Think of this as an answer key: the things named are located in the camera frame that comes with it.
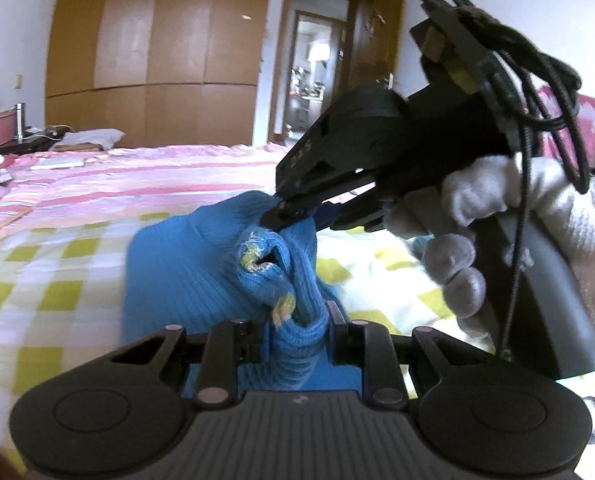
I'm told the white cloth pile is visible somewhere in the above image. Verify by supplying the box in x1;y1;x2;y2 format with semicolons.
51;128;126;152

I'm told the person's right hand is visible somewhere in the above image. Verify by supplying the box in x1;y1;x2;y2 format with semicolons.
388;153;595;342

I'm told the pink box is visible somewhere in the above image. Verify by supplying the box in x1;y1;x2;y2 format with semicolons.
0;109;20;148

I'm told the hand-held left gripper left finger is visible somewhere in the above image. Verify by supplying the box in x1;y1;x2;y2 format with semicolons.
110;316;272;408

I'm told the wooden wardrobe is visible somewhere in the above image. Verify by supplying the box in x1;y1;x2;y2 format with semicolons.
44;0;279;149

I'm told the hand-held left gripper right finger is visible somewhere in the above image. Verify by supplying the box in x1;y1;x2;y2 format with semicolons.
326;301;484;408

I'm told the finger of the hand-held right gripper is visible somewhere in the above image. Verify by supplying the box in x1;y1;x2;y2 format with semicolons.
317;191;394;234
260;198;324;229

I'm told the black cable bundle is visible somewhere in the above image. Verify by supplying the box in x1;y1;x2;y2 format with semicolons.
386;0;594;361

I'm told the blue knit sweater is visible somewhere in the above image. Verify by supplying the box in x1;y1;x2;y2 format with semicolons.
120;190;364;394

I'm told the wooden door frame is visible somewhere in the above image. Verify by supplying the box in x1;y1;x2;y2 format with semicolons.
267;0;408;147

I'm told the silver metal stand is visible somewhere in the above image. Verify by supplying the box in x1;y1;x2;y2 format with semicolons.
13;102;29;141

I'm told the pink striped blanket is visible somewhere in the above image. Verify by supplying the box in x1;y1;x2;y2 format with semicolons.
0;143;378;242

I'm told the dark wooden nightstand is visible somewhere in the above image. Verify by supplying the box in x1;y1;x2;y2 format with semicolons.
0;136;59;162

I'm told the green checkered bed sheet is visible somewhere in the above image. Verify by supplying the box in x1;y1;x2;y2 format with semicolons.
0;210;501;461

